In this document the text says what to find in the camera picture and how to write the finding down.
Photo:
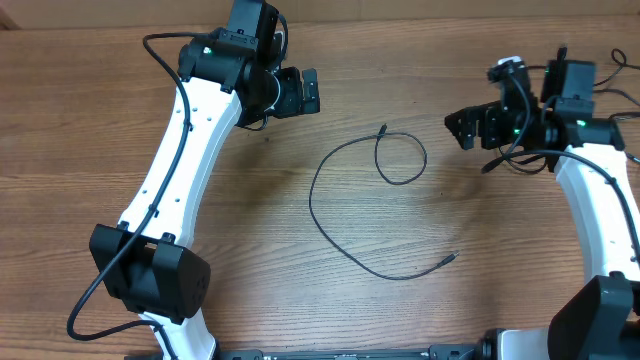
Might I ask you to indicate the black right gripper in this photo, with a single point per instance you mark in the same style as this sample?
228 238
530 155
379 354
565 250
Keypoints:
486 118

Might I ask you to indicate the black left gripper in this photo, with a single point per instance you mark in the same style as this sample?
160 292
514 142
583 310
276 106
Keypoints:
294 102

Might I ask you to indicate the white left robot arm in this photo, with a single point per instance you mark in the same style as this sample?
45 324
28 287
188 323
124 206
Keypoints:
230 77

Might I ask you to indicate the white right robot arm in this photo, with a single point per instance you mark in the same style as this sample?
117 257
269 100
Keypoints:
587 156

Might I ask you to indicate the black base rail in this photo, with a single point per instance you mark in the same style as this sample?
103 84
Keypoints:
350 354

